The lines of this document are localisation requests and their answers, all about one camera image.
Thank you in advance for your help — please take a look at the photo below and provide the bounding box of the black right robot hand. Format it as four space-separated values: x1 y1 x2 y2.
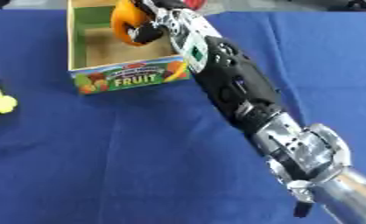
124 0 189 46

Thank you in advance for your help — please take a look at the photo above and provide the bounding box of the orange toy fruit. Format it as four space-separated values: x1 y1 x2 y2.
109 0 152 47

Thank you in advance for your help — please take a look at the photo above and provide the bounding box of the tan cardboard box green inside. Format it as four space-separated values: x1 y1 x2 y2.
67 0 194 95

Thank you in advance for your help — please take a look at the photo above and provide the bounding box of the red round object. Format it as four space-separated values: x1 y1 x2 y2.
183 0 209 11

